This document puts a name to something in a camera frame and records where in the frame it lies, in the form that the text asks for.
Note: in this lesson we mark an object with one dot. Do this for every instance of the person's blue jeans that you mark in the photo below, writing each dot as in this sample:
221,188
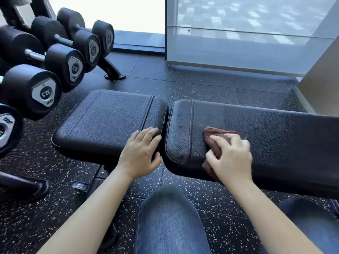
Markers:
169,222

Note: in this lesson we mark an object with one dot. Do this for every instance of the black leather bench seat pad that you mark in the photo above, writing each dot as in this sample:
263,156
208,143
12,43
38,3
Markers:
106,121

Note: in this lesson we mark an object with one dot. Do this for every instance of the black metal dumbbell rack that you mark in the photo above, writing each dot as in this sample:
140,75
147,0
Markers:
112,70

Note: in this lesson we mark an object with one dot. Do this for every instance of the person's left hand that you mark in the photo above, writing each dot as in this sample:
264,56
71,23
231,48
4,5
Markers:
139,156

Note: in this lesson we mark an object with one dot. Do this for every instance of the clear plastic piece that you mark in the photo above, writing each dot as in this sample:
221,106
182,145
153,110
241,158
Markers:
79,186

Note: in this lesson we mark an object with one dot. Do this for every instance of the black metal bench frame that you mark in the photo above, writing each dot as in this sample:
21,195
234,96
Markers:
99,175

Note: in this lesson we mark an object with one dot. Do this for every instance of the person's left thumb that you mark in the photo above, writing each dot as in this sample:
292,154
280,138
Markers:
155,160

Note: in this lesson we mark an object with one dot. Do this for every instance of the black leather bench back pad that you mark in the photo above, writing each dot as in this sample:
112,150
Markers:
286,145

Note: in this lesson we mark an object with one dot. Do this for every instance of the glass window with grey blind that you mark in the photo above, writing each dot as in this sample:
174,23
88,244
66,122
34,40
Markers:
238,36

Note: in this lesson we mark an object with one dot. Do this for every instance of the bright glass window pane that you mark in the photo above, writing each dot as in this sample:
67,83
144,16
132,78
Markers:
119,13

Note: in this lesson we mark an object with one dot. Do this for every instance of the person's left middle finger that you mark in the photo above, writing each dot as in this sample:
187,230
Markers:
151,134

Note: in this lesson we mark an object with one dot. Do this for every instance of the person's right hand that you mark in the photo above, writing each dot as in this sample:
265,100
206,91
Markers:
233,162

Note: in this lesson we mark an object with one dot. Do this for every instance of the brown cleaning cloth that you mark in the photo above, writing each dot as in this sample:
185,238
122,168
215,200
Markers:
211,132

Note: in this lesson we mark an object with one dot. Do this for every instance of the person's right thumb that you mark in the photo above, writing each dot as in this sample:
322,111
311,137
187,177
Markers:
211,159

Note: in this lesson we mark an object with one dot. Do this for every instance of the person's left little finger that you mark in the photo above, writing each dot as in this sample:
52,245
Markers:
133,136

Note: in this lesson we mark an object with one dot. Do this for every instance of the person's right forearm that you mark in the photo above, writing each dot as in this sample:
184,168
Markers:
267,216

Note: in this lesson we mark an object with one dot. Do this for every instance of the black rubber dumbbell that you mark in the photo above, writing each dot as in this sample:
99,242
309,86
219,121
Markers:
103,35
62,68
9,128
29,89
84,50

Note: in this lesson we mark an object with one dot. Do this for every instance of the person's left forearm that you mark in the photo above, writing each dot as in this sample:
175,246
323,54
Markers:
87,216

